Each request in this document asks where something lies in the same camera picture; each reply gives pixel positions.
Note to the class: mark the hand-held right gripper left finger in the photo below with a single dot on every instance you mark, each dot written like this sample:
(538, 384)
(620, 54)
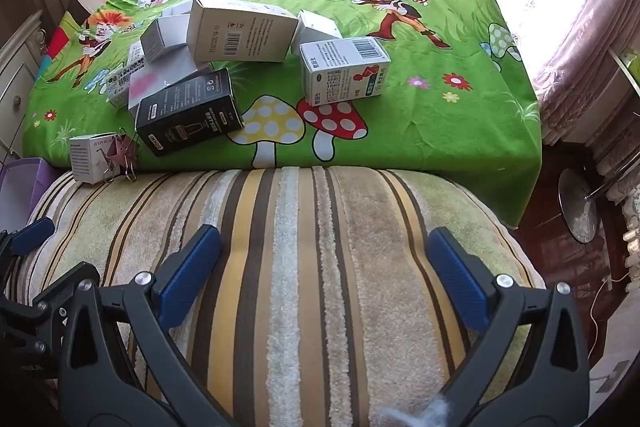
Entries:
(192, 267)

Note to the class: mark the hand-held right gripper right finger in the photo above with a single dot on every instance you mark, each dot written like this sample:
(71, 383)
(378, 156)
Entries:
(457, 277)

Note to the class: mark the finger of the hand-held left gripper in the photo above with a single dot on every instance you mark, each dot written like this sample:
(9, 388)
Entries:
(27, 237)
(45, 322)

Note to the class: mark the purple cardboard box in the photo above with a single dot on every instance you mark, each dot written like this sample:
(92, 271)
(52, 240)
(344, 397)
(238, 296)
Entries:
(15, 192)

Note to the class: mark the small white clip box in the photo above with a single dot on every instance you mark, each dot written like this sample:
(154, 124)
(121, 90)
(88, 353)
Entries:
(90, 157)

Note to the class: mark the black box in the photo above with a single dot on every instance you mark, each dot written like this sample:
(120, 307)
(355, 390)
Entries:
(187, 114)

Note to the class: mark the long white green barcode box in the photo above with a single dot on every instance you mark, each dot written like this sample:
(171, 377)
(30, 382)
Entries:
(122, 79)

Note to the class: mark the white box pink blot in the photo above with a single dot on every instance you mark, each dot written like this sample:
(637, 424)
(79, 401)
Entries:
(167, 79)

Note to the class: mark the grey-white box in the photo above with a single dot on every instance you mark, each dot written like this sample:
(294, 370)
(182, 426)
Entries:
(160, 37)

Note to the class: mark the white medicine box red figure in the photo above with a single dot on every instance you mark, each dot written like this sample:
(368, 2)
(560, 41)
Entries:
(342, 69)

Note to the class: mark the large white barcode box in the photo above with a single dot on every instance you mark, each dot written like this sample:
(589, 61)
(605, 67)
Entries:
(240, 32)

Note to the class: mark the plain white box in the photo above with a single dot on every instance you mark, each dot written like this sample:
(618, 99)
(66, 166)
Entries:
(176, 10)

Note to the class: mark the pink binder clip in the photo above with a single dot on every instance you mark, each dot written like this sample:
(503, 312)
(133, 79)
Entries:
(125, 152)

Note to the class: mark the round metal stand base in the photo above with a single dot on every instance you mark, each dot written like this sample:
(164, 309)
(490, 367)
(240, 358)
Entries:
(580, 204)

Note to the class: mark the cream carved dresser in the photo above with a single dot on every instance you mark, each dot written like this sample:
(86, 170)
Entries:
(15, 77)

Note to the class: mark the printed green blanket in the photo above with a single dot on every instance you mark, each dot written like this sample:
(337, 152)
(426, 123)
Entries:
(425, 107)

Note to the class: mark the floral pink curtain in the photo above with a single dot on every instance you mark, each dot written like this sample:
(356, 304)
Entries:
(590, 57)

